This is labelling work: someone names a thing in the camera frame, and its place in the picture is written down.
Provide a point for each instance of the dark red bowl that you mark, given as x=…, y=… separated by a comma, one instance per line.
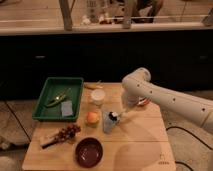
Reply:
x=88, y=152

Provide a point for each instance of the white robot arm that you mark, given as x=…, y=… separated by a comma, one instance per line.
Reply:
x=137, y=85

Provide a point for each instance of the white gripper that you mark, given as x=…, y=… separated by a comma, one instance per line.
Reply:
x=128, y=102

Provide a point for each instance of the white dish brush black bristles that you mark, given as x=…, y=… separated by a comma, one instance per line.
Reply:
x=114, y=116

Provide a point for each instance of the grey sponge in tray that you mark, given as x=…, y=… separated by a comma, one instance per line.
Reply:
x=66, y=108

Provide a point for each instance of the green plastic tray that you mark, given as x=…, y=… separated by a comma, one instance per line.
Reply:
x=53, y=86

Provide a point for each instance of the white paper cup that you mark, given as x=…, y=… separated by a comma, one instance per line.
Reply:
x=98, y=96

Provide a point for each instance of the yellow banana toy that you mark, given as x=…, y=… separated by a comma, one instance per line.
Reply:
x=93, y=86

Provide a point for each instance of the grey blue cloth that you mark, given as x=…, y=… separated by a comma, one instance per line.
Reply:
x=108, y=124

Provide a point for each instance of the orange fruit in cup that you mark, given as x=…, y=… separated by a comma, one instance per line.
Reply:
x=92, y=119

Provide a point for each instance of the orange bowl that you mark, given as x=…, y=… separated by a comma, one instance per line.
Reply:
x=143, y=101

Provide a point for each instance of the green spoon in tray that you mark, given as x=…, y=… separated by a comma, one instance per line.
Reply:
x=59, y=98

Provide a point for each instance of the bunch of red grapes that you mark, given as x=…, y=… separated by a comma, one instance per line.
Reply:
x=67, y=133

